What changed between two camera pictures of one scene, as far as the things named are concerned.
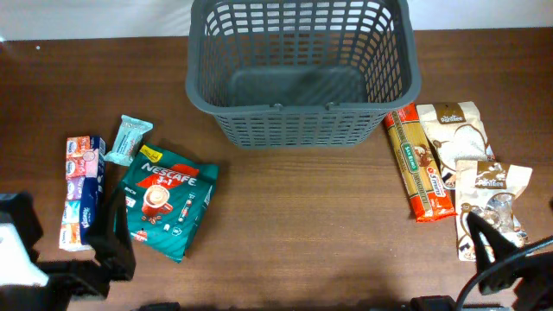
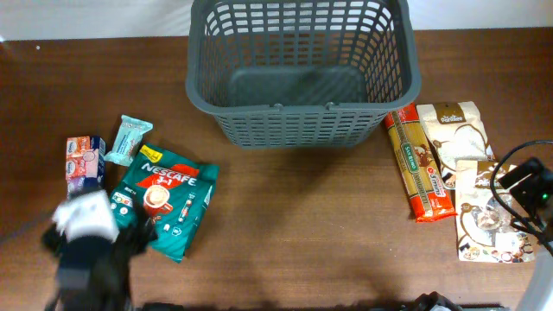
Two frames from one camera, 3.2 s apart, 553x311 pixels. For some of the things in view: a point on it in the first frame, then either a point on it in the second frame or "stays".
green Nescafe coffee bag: [164, 198] stays
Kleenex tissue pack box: [85, 165] stays
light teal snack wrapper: [130, 130] stays
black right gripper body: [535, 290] → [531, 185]
